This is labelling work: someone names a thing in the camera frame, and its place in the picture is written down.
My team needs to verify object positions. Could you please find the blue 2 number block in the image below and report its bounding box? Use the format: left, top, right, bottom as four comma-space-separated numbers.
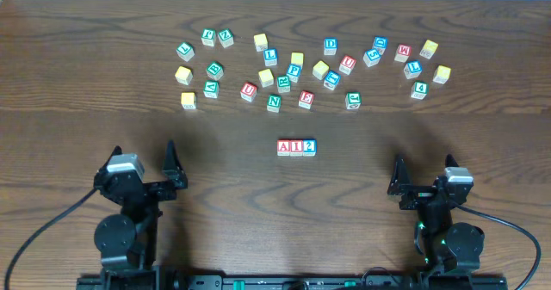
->
302, 139, 317, 157

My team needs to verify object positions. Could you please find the red I letter block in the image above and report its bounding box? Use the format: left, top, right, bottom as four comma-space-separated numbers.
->
289, 139, 304, 157

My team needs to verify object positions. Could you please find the red A letter block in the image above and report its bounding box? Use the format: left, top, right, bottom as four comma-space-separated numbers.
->
276, 139, 290, 157

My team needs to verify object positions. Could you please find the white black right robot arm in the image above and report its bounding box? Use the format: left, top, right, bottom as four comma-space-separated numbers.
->
387, 155, 485, 289

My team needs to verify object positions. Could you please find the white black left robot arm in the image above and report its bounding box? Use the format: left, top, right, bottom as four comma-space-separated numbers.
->
93, 141, 188, 289

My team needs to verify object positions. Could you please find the yellow K block left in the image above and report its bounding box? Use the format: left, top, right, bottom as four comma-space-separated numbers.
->
181, 92, 197, 110

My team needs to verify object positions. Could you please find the yellow k block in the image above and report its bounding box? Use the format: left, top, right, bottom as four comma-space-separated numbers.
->
181, 92, 197, 110
419, 40, 439, 59

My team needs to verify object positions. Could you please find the green 4 number block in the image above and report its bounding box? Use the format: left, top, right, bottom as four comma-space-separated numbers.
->
411, 81, 429, 100

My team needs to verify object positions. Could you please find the yellow G letter block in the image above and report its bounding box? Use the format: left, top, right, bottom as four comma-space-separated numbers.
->
433, 65, 451, 84

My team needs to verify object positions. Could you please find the yellow C letter block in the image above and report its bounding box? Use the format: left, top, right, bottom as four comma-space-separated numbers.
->
175, 66, 193, 85

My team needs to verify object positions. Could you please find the green J block centre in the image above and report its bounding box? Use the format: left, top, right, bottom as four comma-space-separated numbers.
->
345, 92, 362, 110

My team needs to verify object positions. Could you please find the green j block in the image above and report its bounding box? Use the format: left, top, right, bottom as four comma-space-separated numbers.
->
201, 28, 216, 46
345, 92, 362, 110

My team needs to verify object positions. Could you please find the blue L block right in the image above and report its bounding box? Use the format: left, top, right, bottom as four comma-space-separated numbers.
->
404, 60, 423, 79

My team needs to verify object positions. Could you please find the blue l block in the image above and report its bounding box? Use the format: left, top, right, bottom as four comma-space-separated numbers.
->
263, 48, 278, 67
404, 60, 423, 79

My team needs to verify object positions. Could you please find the red U block left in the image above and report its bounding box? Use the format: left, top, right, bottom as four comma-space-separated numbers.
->
240, 82, 257, 102

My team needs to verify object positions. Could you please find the red u block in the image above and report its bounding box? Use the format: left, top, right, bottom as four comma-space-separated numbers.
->
338, 55, 356, 76
240, 82, 257, 102

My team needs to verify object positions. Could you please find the green B letter block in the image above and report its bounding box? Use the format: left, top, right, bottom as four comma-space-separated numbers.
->
206, 61, 224, 81

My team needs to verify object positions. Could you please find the yellow K block right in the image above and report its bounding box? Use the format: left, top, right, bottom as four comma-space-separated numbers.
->
419, 40, 439, 59

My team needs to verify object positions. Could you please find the green L letter block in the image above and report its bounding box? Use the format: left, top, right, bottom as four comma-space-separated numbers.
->
176, 42, 195, 62

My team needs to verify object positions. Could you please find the red M letter block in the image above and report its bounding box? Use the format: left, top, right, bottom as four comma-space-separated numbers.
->
394, 44, 412, 63

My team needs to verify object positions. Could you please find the green N letter block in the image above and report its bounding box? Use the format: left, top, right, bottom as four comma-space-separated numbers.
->
267, 94, 282, 113

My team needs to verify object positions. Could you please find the blue T letter block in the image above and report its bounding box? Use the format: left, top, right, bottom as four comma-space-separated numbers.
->
323, 71, 341, 90

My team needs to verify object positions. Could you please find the red E letter block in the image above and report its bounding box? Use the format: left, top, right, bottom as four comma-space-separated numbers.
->
298, 90, 315, 110

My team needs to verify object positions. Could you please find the blue 5 number block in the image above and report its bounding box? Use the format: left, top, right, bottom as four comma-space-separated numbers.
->
363, 48, 381, 67

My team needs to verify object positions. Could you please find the red U block right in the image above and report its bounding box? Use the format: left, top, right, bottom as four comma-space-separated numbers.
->
338, 55, 356, 76

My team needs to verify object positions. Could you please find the yellow S letter block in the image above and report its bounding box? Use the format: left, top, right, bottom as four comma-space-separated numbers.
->
258, 69, 274, 88

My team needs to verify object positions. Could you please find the yellow block centre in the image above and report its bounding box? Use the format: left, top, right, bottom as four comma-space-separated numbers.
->
313, 60, 330, 80

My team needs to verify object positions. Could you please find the green J block far left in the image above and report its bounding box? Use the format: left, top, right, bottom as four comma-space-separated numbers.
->
201, 28, 216, 46

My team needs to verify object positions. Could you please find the blue D block tilted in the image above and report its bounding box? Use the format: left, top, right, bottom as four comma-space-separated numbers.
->
372, 36, 388, 55

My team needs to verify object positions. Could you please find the green R letter block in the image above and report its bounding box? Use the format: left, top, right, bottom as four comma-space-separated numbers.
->
276, 75, 291, 94

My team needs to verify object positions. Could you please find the green Z letter block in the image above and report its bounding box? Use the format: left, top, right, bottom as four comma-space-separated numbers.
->
218, 28, 234, 48

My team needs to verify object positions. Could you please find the blue L block middle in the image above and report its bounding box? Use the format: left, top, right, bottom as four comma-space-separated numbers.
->
263, 48, 278, 67

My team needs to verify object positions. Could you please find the blue P letter block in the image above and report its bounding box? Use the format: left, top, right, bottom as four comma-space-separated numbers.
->
286, 64, 302, 83

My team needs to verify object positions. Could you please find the blue D block upright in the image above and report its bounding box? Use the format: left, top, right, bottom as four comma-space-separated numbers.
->
324, 38, 337, 56

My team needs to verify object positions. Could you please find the yellow block top middle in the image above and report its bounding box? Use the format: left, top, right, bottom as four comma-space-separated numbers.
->
253, 34, 269, 52

